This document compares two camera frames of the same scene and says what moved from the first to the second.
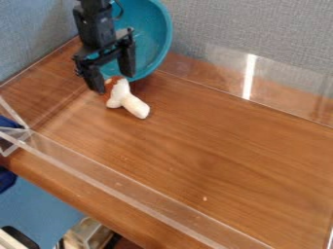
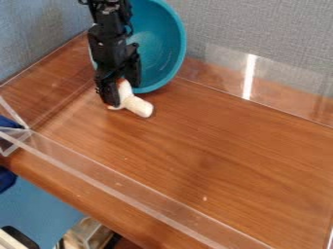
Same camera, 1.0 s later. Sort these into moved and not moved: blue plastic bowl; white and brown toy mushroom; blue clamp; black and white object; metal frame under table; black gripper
Moved: blue plastic bowl; black gripper
Not moved: black and white object; blue clamp; white and brown toy mushroom; metal frame under table
